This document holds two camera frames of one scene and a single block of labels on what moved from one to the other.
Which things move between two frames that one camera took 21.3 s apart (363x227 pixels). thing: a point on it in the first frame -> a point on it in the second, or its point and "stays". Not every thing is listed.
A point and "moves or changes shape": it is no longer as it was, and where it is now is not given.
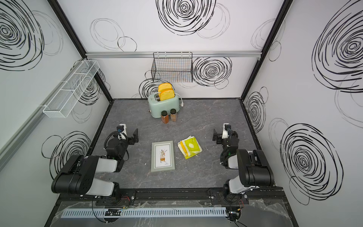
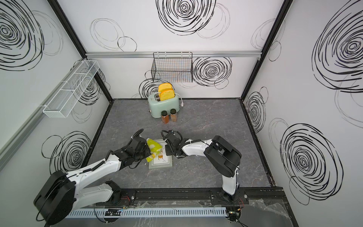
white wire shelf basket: x=63 y=102 stays
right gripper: x=220 y=137 -> x=168 y=151
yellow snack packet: x=189 y=147 moves or changes shape
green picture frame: x=162 y=156 moves or changes shape
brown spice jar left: x=164 y=117 stays
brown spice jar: x=173 y=112 stays
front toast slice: x=167 y=94 stays
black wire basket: x=172 y=67 stays
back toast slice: x=164 y=86 stays
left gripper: x=135 y=138 -> x=146 y=148
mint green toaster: x=156 y=106 stays
